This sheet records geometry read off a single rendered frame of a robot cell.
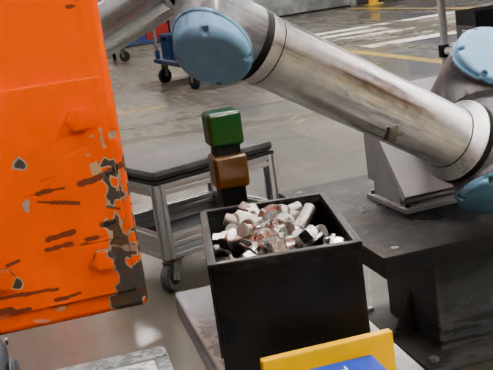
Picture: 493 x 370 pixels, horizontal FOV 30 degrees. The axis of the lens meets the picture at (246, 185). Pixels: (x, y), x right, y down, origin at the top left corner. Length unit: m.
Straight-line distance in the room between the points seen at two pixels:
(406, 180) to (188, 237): 0.81
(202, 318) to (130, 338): 1.23
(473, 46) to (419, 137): 0.27
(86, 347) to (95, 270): 1.40
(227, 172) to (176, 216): 1.78
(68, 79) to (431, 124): 0.85
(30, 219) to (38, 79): 0.12
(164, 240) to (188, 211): 0.42
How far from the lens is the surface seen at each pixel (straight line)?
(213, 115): 1.05
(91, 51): 0.83
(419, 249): 1.64
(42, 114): 0.83
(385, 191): 1.93
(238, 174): 1.06
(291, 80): 1.40
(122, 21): 1.55
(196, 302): 1.07
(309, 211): 0.92
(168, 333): 2.24
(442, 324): 1.91
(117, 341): 2.25
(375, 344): 0.82
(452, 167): 1.63
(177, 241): 2.47
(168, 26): 10.85
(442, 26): 3.27
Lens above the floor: 0.81
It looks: 13 degrees down
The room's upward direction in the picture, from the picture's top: 8 degrees counter-clockwise
